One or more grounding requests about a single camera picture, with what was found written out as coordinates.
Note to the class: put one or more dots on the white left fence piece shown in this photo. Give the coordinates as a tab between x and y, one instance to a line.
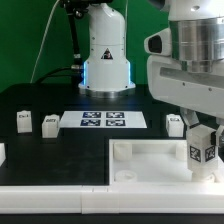
2	153

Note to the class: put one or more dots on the white sheet with markers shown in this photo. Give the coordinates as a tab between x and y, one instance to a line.
102	119

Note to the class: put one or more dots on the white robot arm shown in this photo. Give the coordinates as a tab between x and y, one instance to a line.
186	60

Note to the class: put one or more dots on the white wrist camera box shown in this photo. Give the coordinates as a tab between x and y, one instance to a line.
159	43

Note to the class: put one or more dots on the white front fence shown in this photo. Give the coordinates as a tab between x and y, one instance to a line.
119	198

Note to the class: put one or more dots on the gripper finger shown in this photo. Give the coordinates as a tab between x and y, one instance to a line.
190	117
219	134

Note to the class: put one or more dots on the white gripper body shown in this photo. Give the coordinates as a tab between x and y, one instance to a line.
201	92

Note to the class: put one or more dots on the white square tabletop part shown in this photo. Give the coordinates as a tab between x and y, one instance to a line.
133	161

